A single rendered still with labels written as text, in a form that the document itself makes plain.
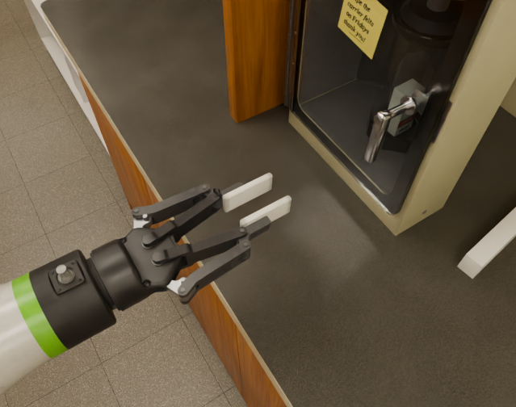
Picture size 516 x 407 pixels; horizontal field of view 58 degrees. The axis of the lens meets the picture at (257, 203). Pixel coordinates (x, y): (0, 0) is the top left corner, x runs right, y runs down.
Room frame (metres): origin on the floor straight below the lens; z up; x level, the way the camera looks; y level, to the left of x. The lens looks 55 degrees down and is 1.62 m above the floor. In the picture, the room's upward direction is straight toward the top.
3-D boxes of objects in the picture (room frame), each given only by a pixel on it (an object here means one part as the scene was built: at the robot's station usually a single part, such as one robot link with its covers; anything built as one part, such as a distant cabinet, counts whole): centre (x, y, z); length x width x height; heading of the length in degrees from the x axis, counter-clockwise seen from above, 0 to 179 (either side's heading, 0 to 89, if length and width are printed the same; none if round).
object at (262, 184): (0.35, 0.01, 1.14); 0.07 x 0.01 x 0.03; 123
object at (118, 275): (0.25, 0.13, 1.14); 0.09 x 0.08 x 0.07; 123
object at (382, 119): (0.44, -0.17, 1.17); 0.05 x 0.03 x 0.10; 122
